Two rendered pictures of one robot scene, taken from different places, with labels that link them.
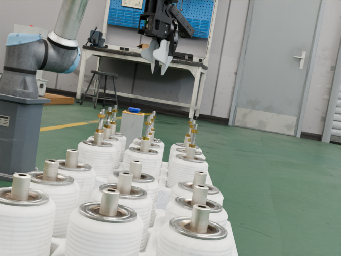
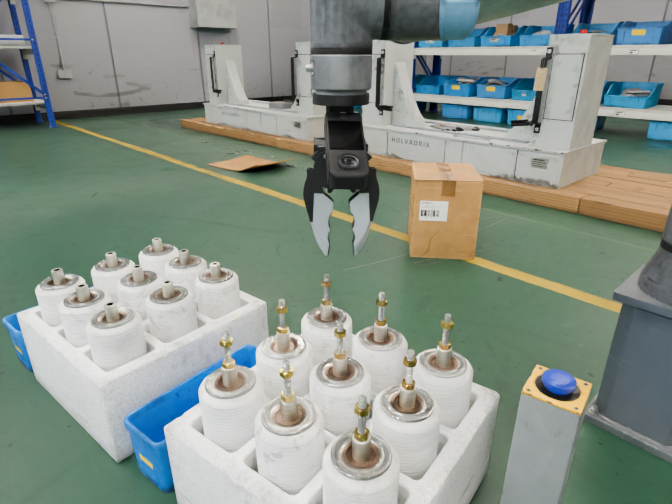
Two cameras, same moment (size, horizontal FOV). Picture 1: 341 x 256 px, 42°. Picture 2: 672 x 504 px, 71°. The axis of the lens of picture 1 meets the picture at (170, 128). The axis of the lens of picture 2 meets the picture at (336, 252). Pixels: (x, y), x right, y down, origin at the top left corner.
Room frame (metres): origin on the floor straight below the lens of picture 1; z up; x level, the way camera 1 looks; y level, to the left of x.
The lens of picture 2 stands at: (1.58, -0.43, 0.71)
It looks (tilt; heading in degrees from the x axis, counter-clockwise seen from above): 23 degrees down; 127
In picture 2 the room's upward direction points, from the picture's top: straight up
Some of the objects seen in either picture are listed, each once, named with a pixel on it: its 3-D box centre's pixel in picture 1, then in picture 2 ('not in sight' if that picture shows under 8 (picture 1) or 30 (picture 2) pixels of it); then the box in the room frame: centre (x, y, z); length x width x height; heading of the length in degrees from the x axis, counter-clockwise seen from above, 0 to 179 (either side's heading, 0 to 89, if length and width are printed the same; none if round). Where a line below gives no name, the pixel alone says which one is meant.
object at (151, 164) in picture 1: (138, 186); (286, 389); (1.11, 0.06, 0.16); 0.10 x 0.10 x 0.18
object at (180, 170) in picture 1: (183, 193); (235, 428); (1.11, -0.06, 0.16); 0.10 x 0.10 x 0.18
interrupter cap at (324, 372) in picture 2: (146, 145); (340, 372); (1.23, 0.06, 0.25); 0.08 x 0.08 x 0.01
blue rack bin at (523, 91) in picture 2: not in sight; (537, 89); (0.10, 5.22, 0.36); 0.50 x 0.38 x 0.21; 79
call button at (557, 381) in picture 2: (134, 110); (558, 383); (1.52, 0.13, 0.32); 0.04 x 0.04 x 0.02
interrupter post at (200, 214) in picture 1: (199, 219); (58, 276); (0.56, -0.06, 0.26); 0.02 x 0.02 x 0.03
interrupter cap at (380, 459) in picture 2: (186, 146); (361, 454); (1.35, -0.06, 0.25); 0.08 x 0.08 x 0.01
